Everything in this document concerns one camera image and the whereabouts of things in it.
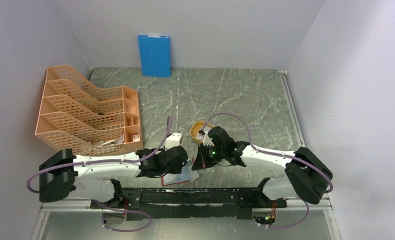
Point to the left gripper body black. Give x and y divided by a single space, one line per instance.
176 169

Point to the red leather card holder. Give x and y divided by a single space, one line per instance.
171 179

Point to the orange mesh file organizer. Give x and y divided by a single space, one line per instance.
92 121

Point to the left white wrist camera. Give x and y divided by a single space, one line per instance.
174 140

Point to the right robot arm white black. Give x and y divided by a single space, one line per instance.
305 175

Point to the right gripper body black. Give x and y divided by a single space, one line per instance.
219 153

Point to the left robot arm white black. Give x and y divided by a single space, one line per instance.
98 177

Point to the aluminium frame rail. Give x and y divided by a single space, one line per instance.
290 104

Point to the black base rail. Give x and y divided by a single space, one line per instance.
175 203

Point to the blue folder against wall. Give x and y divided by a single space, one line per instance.
154 54

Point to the yellow oval tray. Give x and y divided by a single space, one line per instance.
195 131

